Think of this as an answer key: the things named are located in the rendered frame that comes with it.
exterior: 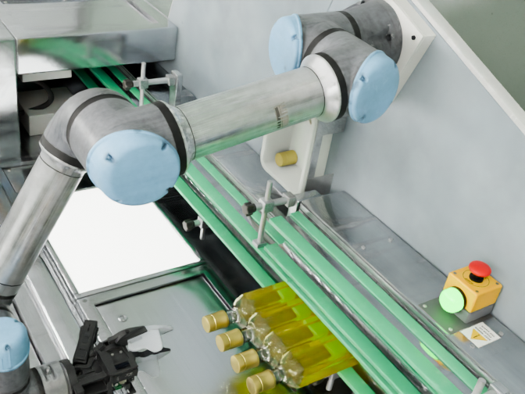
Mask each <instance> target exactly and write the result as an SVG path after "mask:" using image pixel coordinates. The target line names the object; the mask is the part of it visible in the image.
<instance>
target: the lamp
mask: <svg viewBox="0 0 525 394"><path fill-rule="evenodd" d="M440 304H441V306H442V308H443V309H444V310H446V311H448V312H449V313H454V312H457V311H460V310H463V309H465V307H466V296H465V294H464V292H463V291H462V289H461V288H459V287H456V286H452V287H450V288H447V289H445V290H444V291H443V292H442V293H441V295H440Z"/></svg>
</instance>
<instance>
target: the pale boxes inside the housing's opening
mask: <svg viewBox="0 0 525 394"><path fill-rule="evenodd" d="M17 76H18V77H19V78H20V80H21V81H22V82H29V81H43V80H51V79H59V78H67V77H72V70H63V71H55V72H46V73H31V74H22V75H18V74H17ZM51 90H52V92H53V95H54V100H53V103H52V104H51V105H50V106H49V107H47V108H45V109H29V108H32V107H35V106H39V105H41V104H43V103H45V102H47V100H48V93H47V92H46V90H45V89H40V90H32V91H18V103H19V111H20V110H24V113H25V114H24V115H22V116H19V118H20V122H21V124H22V125H23V126H24V128H25V129H26V131H27V133H28V134H29V135H30V136H32V135H38V134H43V133H44V131H45V129H46V127H47V126H48V124H49V122H50V120H51V119H52V118H53V116H54V115H55V113H56V112H57V111H58V109H59V108H60V107H61V106H62V104H63V103H64V102H65V101H67V100H68V99H69V98H70V97H72V96H73V95H72V94H71V92H70V91H69V90H68V89H67V87H61V88H51Z"/></svg>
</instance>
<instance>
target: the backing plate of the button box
mask: <svg viewBox="0 0 525 394"><path fill-rule="evenodd" d="M417 306H418V307H419V308H421V309H422V310H423V311H424V312H425V313H426V314H427V315H428V316H429V317H431V318H432V319H433V320H434V321H435V322H436V323H437V324H438V325H440V326H441V327H442V328H443V329H444V330H445V331H446V332H447V333H448V334H450V335H452V334H454V333H456V332H458V331H461V330H463V329H465V328H468V327H471V326H473V325H475V324H478V323H480V322H482V321H485V320H487V319H489V318H491V317H493V316H492V315H491V314H488V315H486V316H483V317H480V318H478V319H476V320H474V321H471V322H469V323H464V322H463V321H462V320H461V319H459V318H458V317H457V316H456V315H455V314H454V313H449V312H448V311H446V310H444V309H443V308H442V306H441V304H440V296H439V297H437V298H435V299H432V300H429V301H426V302H425V303H421V304H419V305H417Z"/></svg>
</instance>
